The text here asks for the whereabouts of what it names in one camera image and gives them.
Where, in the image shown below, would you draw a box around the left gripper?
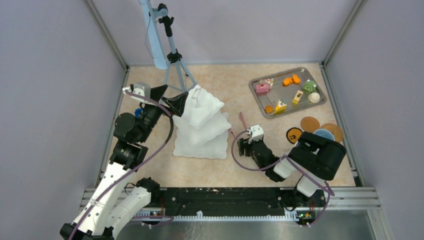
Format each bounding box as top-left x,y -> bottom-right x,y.
137,84 -> 189,143

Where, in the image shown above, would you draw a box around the pink handled tongs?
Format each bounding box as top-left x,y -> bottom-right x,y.
228,111 -> 248,138

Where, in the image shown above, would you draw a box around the white tiered pillow stand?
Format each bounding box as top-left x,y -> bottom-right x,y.
172,84 -> 232,160

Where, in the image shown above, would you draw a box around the yellow triangular cake slice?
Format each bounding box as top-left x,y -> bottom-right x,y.
273,99 -> 287,115

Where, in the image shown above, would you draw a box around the yellow rectangular cake slice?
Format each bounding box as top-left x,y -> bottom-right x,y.
292,90 -> 304,105

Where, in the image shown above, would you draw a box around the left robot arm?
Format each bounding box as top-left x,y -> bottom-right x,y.
59,83 -> 189,240

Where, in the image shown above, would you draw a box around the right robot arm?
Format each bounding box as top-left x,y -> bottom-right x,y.
231,130 -> 347,206

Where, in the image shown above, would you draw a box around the blue toy car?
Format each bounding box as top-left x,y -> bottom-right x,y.
134,108 -> 143,118

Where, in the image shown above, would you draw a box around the black orange face coaster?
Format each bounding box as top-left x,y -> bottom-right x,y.
285,127 -> 303,144

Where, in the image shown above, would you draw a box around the round orange cookie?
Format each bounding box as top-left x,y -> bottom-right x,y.
264,105 -> 274,114

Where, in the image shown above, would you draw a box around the round wooden coaster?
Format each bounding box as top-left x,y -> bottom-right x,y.
300,116 -> 321,133

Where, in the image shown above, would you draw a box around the steel serving tray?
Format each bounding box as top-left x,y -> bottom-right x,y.
248,67 -> 327,119

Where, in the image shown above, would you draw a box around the pink square cake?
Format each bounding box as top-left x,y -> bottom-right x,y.
255,83 -> 270,96

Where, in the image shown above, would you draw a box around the light blue mug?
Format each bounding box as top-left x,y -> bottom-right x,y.
313,128 -> 336,141

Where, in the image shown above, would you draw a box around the light blue tripod stand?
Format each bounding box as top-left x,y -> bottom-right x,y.
138,0 -> 198,94

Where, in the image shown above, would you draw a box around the white round bun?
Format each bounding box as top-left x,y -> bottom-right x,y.
308,92 -> 321,104

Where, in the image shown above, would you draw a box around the woven rattan coaster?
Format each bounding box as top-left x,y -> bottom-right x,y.
320,123 -> 344,143

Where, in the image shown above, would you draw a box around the green swirl roll cake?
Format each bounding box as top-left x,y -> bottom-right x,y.
302,79 -> 317,94

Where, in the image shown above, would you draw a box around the orange cookie pieces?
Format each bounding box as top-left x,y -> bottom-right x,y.
282,74 -> 301,87

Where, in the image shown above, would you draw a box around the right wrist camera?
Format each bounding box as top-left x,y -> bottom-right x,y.
247,124 -> 264,144

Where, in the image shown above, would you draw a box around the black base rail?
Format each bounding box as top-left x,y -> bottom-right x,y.
148,187 -> 326,217

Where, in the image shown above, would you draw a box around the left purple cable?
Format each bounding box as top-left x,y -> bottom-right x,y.
67,91 -> 175,240

